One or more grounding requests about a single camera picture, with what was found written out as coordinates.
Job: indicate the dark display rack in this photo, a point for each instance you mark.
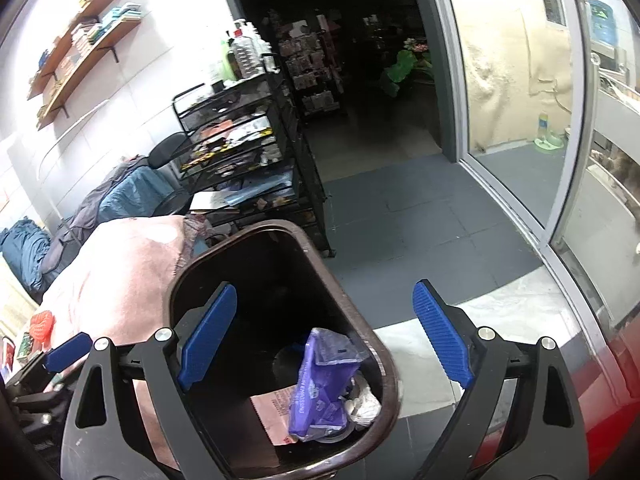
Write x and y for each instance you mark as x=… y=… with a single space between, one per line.
x=310 y=65

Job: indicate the green bottle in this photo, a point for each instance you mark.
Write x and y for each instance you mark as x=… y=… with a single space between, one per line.
x=226 y=62

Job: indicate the purple packet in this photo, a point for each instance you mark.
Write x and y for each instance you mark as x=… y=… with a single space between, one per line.
x=320 y=385

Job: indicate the clear spray bottle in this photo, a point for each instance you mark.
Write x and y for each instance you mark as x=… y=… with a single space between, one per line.
x=244 y=55

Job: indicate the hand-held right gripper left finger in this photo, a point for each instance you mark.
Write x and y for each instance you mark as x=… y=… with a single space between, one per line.
x=207 y=340

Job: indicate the red foam net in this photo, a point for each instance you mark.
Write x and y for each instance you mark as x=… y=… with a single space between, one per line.
x=41 y=326

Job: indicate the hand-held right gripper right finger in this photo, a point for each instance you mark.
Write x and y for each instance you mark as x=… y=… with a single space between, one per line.
x=442 y=335

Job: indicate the green white carton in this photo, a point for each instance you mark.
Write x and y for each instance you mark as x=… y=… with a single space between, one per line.
x=26 y=347

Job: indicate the white floor lamp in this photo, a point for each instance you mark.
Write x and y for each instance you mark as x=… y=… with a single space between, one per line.
x=75 y=125

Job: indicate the pink packet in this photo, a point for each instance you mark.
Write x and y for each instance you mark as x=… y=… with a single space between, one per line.
x=272 y=415

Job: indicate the glass sliding door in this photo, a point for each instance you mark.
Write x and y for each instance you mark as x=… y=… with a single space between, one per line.
x=525 y=110

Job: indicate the potted flower plant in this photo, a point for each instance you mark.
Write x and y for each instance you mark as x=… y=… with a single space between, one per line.
x=405 y=67

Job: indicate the dark brown plastic bin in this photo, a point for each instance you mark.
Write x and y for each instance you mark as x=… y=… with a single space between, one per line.
x=280 y=280

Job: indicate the white plastic bag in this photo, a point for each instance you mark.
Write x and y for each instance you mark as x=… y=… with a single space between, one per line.
x=365 y=407

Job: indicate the long wooden wall shelf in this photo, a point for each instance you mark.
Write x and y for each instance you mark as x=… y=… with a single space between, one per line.
x=85 y=65
x=75 y=25

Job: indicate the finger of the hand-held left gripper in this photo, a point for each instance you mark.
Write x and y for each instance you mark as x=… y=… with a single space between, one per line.
x=67 y=352

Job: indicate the pink polka dot blanket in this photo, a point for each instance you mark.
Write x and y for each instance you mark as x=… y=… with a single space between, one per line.
x=115 y=280

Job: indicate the blue bedding pile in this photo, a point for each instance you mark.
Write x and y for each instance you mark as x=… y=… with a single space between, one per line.
x=22 y=255

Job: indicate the grey covered massage bed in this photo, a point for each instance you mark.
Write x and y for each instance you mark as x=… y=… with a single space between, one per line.
x=115 y=195

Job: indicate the blue water jug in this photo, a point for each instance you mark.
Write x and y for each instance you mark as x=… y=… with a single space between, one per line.
x=603 y=20

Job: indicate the pet water dispenser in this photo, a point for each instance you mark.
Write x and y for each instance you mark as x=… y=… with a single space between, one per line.
x=549 y=135

